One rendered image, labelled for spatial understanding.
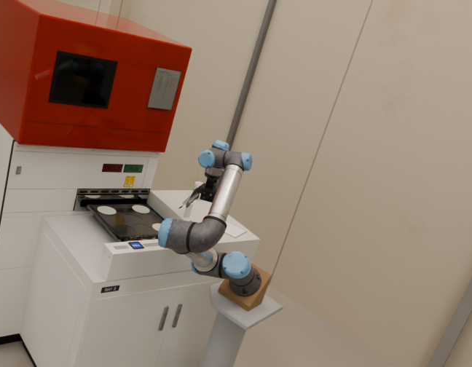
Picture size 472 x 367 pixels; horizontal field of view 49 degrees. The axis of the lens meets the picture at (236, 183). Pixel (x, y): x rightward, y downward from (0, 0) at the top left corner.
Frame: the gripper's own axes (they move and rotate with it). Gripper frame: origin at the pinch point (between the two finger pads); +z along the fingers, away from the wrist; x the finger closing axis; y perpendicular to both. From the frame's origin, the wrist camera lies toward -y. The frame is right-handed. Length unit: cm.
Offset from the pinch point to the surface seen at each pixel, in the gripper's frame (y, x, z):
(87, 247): -2, -48, 35
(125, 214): -33, -39, 27
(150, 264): 8.7, -16.1, 28.9
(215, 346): 11, 24, 60
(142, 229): -21.5, -27.2, 26.9
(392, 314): -117, 156, 83
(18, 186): -9, -89, 18
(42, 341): 2, -59, 92
